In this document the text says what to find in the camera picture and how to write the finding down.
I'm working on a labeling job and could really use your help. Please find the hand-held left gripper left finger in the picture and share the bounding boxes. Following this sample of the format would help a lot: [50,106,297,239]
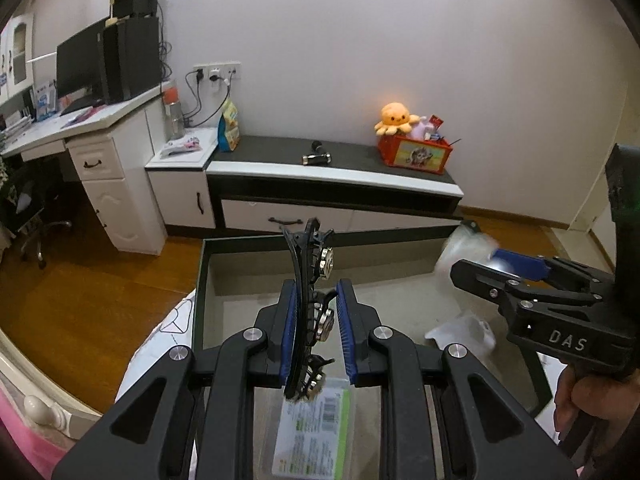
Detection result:
[52,280,301,480]

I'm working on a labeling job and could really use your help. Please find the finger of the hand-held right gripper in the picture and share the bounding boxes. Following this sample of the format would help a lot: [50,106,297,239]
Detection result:
[450,259,601,311]
[492,249,615,287]

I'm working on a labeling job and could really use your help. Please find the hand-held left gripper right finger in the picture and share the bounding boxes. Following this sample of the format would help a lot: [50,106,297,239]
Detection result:
[335,279,578,480]

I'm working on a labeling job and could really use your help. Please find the translucent white plastic item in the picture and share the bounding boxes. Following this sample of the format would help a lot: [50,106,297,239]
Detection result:
[435,220,501,286]

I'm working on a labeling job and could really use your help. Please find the black rhinestone hair clip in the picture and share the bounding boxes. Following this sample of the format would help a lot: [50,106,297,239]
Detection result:
[280,217,336,403]

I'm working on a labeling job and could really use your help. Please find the person's right hand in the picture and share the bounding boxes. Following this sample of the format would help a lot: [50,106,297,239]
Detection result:
[552,364,640,443]

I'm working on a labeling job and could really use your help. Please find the white plastic bag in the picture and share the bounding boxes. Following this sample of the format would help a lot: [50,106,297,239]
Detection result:
[425,312,496,361]

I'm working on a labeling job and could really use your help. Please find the clear box with green label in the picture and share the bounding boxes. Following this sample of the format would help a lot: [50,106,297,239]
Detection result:
[255,375,358,480]

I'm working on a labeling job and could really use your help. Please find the white bedsheet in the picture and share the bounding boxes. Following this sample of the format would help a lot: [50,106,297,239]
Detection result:
[117,287,568,443]

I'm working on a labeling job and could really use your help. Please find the red toy box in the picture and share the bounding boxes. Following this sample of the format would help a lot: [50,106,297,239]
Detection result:
[377,130,453,175]

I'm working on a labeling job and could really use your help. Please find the purple plush toy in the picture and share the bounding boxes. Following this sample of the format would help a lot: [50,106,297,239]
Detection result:
[410,116,435,141]

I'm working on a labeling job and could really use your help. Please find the low white cabinet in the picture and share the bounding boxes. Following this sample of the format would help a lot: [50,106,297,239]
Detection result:
[145,127,218,228]

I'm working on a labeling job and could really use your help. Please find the black silver handheld device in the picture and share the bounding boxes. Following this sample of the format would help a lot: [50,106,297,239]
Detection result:
[301,140,333,166]

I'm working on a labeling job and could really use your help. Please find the orange octopus plush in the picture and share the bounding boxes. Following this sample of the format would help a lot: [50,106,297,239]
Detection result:
[375,102,421,136]

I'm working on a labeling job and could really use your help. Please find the black and white bench cabinet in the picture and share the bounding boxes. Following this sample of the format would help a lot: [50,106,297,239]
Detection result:
[206,135,463,236]

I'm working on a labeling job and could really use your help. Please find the blue yellow snack bag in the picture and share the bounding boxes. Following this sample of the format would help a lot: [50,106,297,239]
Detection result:
[216,99,241,152]

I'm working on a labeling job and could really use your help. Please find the white pink packet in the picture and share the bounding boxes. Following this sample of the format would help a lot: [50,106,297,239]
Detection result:
[162,132,203,156]

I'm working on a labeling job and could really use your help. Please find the white desk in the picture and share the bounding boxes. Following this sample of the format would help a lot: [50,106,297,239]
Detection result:
[0,82,171,256]

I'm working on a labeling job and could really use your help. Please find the clear bottle with orange lid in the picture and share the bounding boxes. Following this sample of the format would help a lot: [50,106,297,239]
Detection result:
[162,80,186,138]

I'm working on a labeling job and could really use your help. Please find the pink blanket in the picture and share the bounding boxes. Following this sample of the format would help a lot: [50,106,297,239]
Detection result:
[0,390,76,480]

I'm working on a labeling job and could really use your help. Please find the black office chair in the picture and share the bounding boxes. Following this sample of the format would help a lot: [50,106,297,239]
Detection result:
[0,160,73,268]

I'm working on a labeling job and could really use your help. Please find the pink purple papers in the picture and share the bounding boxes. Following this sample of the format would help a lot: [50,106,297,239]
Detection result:
[60,105,103,128]

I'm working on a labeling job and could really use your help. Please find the black computer tower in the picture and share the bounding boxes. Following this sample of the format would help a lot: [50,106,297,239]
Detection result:
[97,15,161,103]

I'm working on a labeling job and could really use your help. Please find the blue white box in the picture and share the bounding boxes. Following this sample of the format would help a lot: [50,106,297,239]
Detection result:
[32,80,57,121]

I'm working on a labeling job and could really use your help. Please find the black computer monitor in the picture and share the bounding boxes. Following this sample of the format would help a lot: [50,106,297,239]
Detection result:
[55,17,108,111]

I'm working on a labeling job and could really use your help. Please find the stack of books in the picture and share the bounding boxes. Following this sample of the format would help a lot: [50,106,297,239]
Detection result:
[0,110,36,146]

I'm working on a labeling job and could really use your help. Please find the black power cable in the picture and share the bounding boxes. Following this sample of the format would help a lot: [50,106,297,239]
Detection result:
[192,77,232,129]
[184,71,203,128]

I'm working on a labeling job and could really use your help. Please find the white bed frame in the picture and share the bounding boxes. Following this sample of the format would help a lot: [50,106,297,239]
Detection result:
[0,330,101,436]

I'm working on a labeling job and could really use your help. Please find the white wall socket panel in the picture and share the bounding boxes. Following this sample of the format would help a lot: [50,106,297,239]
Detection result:
[192,61,242,83]

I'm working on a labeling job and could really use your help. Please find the white wall cabinet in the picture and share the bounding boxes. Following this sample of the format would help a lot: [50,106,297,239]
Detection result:
[0,12,36,101]

